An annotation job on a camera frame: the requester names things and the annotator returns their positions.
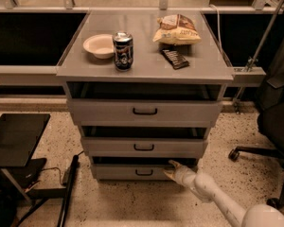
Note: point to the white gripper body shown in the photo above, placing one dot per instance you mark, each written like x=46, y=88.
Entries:
x=182, y=174

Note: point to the grey bottom drawer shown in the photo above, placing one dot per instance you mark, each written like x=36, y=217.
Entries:
x=130, y=172

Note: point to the grey drawer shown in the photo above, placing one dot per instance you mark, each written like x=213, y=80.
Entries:
x=144, y=147
x=130, y=172
x=144, y=113

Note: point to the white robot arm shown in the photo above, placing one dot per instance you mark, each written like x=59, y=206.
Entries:
x=204, y=187

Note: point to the grey middle drawer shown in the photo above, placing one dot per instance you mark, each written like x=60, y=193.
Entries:
x=144, y=147

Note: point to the grey drawer cabinet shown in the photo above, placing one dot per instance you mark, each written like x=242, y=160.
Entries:
x=151, y=77

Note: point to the grey top drawer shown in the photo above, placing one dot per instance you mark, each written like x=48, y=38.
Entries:
x=144, y=113

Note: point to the black pole on floor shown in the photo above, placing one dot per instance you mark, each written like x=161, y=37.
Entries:
x=68, y=191

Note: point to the dark chocolate bar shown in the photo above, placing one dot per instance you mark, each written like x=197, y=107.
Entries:
x=176, y=60

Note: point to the black office chair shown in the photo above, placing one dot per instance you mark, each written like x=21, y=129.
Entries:
x=270, y=99

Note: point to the metal diagonal rod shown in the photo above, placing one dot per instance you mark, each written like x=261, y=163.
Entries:
x=250, y=75

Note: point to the dark soda can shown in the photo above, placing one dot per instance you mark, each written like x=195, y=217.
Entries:
x=123, y=47

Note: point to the yellow chip bag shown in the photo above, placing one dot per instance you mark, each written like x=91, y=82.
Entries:
x=176, y=29

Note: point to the white paper bowl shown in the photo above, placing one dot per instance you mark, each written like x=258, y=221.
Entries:
x=101, y=46

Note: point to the black side table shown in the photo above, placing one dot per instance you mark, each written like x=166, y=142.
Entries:
x=20, y=134

